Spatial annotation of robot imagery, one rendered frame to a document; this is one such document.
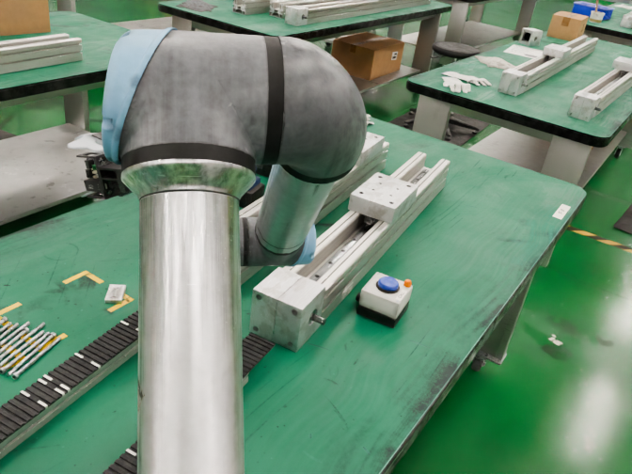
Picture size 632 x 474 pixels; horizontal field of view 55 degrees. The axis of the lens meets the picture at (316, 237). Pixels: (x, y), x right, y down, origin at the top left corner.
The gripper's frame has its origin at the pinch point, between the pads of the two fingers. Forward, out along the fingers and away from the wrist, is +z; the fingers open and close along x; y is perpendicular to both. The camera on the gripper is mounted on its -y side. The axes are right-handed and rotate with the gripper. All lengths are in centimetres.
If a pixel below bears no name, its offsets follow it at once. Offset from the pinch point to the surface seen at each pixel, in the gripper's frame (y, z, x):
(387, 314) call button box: -28, -42, 35
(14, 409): 31.4, -17.7, 26.1
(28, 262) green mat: 7.8, 17.8, 19.2
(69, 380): 23.0, -17.7, 26.5
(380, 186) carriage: -57, -24, 20
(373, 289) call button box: -29, -39, 31
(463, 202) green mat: -93, -29, 35
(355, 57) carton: -358, 180, 20
